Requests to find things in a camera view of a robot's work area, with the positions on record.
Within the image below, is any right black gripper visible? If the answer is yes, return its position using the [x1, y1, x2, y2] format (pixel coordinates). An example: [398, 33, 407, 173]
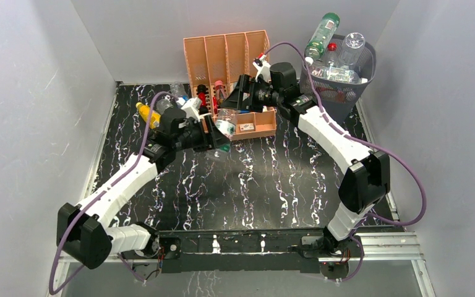
[220, 74, 283, 114]

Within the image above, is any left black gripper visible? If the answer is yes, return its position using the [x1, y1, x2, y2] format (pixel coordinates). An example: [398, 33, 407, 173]
[173, 115, 230, 152]

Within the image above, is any clear bottle dark green label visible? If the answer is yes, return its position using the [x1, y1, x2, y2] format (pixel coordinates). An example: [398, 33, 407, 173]
[155, 98, 174, 114]

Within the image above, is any yellow juice bottle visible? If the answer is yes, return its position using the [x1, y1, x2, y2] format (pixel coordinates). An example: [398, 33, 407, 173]
[136, 102, 161, 129]

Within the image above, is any green tinted bottle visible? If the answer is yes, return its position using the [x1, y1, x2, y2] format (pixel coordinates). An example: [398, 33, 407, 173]
[304, 12, 340, 67]

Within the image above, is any clear bottle red blue label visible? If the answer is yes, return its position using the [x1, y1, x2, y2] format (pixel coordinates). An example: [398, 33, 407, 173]
[325, 42, 341, 67]

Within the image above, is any clear bottle green cap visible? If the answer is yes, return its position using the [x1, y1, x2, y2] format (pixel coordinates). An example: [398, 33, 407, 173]
[205, 108, 238, 161]

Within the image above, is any red label cola bottle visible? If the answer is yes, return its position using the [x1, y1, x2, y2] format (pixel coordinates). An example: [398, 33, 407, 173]
[316, 87, 356, 103]

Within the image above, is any clear water bottle white cap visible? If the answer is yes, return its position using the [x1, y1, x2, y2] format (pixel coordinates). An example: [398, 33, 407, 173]
[310, 66, 368, 84]

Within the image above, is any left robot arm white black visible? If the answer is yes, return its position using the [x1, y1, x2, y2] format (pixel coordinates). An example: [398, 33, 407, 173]
[56, 108, 235, 269]

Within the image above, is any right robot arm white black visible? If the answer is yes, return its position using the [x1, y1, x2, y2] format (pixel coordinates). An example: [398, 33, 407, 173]
[220, 62, 390, 256]

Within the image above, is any grey mesh waste bin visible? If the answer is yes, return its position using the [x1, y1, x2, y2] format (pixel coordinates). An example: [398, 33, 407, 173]
[299, 32, 377, 124]

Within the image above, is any pink cap small bottle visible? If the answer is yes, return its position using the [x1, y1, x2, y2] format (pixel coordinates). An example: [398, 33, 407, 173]
[215, 80, 227, 108]

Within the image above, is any small white box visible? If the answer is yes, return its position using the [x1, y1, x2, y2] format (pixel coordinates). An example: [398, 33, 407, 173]
[239, 123, 255, 132]

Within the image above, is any red black dumbbell toy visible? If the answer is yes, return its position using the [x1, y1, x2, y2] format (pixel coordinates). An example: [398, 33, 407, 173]
[196, 84, 208, 106]

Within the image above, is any peach desk organizer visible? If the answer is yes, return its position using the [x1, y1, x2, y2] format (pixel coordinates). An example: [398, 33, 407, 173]
[183, 30, 270, 119]

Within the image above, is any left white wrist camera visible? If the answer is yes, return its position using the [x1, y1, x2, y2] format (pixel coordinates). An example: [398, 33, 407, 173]
[181, 97, 202, 121]

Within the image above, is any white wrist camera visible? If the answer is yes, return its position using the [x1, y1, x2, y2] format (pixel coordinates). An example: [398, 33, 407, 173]
[181, 97, 202, 121]
[252, 53, 271, 82]

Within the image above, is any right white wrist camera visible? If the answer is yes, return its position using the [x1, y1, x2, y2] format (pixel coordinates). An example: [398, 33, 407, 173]
[252, 53, 271, 82]

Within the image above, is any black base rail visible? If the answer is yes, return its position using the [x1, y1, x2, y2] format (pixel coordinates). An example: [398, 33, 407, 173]
[159, 227, 361, 277]

